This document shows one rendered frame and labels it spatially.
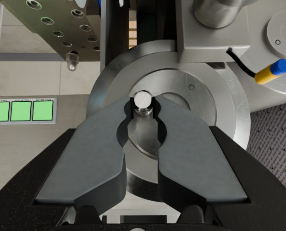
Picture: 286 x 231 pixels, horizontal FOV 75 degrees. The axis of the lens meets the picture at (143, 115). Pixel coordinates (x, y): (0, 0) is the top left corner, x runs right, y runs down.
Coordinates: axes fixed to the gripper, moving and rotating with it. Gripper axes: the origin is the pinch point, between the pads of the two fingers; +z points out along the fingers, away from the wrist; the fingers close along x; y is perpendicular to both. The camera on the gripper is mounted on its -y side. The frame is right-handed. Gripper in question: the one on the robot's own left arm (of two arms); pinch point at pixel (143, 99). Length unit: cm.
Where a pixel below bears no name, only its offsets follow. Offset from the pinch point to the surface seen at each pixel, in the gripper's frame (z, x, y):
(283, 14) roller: 8.8, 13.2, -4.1
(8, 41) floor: 232, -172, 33
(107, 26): 10.3, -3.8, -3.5
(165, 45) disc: 7.2, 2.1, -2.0
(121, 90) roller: 3.6, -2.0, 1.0
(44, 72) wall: 241, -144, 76
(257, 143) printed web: 14.4, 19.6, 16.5
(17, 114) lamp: 31, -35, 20
